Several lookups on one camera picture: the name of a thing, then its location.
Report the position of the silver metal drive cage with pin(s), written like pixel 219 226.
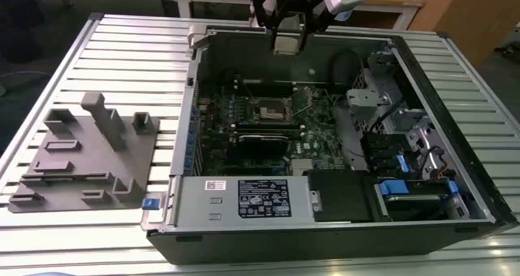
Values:
pixel 406 114

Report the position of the black open PC case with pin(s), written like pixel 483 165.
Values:
pixel 284 245

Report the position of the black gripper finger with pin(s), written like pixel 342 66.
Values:
pixel 307 29
pixel 278 29

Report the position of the green motherboard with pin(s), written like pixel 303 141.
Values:
pixel 320 148

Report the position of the grey metal bracket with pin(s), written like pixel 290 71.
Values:
pixel 363 102

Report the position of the hard disk in blue carrier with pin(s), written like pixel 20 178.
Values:
pixel 392 187

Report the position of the black office chair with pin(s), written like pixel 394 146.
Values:
pixel 20 29

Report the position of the blue case latch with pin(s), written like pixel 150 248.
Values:
pixel 151 204

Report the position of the CPU socket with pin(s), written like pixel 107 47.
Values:
pixel 270 111

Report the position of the black RAM slot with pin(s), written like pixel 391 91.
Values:
pixel 270 92
pixel 268 132
pixel 268 86
pixel 268 124

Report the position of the silver chipset heatsink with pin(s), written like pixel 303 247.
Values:
pixel 303 164

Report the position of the black plastic drive bracket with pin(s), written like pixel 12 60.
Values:
pixel 382 148

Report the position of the black graphics card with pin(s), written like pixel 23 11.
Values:
pixel 260 149

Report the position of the chair base with wheels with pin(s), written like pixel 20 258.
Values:
pixel 512 49

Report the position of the grey parts rack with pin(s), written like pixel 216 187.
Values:
pixel 90 154

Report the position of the wooden cabinet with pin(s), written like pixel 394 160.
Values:
pixel 467 14

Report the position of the grey power supply unit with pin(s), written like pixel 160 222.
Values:
pixel 195 203

